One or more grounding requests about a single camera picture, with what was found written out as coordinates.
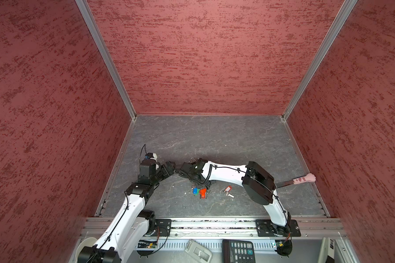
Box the aluminium corner post right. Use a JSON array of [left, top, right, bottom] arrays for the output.
[[282, 0, 358, 123]]

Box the pink handled knife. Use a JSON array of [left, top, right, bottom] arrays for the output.
[[275, 173, 317, 188]]

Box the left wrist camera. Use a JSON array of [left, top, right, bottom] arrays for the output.
[[144, 152, 158, 162]]

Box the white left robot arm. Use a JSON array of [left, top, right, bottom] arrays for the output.
[[76, 158, 176, 263]]

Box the aluminium corner post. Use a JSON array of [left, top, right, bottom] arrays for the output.
[[282, 0, 358, 123], [75, 0, 137, 121]]

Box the aluminium corner post left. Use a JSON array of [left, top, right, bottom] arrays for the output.
[[75, 0, 137, 121]]

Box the grey plastic device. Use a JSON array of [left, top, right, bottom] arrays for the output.
[[184, 240, 213, 263]]

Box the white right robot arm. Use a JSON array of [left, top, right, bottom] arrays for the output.
[[174, 159, 291, 229]]

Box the aluminium mounting rail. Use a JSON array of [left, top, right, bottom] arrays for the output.
[[82, 216, 345, 240]]

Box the white paper cup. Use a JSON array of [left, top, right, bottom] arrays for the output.
[[75, 237, 97, 263]]

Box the black desk calculator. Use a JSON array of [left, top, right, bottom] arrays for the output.
[[222, 240, 256, 263]]

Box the red key tag with key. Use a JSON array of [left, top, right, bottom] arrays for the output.
[[223, 186, 234, 198]]

